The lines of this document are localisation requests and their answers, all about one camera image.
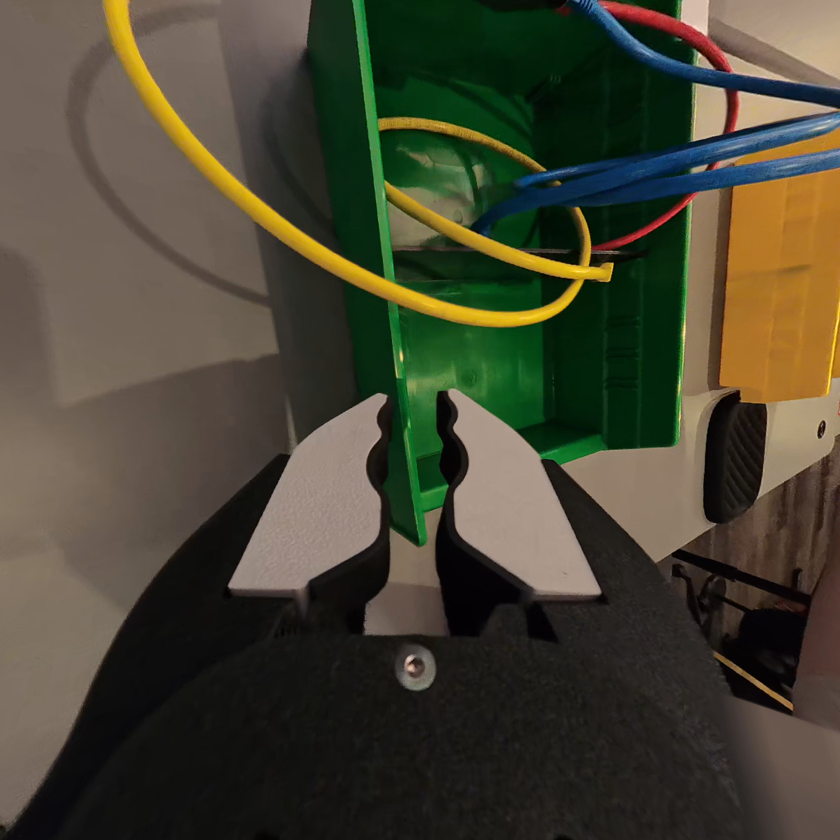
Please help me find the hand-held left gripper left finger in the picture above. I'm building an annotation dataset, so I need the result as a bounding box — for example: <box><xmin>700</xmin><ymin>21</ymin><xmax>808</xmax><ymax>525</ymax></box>
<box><xmin>227</xmin><ymin>394</ymin><xmax>393</xmax><ymax>599</ymax></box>

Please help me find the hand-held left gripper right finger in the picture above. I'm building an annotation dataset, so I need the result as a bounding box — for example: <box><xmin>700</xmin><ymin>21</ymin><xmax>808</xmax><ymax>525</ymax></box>
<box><xmin>435</xmin><ymin>388</ymin><xmax>603</xmax><ymax>601</ymax></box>

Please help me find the yellow plastic bin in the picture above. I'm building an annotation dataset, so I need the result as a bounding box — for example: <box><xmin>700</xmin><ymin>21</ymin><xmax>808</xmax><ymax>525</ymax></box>
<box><xmin>718</xmin><ymin>131</ymin><xmax>840</xmax><ymax>404</ymax></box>

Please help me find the green plastic bin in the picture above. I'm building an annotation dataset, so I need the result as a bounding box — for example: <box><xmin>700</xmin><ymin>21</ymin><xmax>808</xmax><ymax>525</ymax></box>
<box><xmin>307</xmin><ymin>0</ymin><xmax>698</xmax><ymax>547</ymax></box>

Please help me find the yellow ethernet cable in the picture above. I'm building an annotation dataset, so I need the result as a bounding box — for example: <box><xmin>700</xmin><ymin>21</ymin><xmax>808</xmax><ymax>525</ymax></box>
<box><xmin>104</xmin><ymin>0</ymin><xmax>614</xmax><ymax>328</ymax></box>

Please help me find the blue ethernet cable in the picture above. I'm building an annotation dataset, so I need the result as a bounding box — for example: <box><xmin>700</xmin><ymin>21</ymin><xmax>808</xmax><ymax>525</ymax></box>
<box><xmin>471</xmin><ymin>0</ymin><xmax>840</xmax><ymax>237</ymax></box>

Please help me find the red ethernet cable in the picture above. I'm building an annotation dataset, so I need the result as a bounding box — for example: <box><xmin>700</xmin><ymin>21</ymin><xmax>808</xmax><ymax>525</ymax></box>
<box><xmin>554</xmin><ymin>0</ymin><xmax>740</xmax><ymax>253</ymax></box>

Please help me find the black cushioned wrist rest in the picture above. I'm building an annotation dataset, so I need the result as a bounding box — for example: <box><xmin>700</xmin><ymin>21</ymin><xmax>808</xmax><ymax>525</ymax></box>
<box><xmin>703</xmin><ymin>397</ymin><xmax>769</xmax><ymax>525</ymax></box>

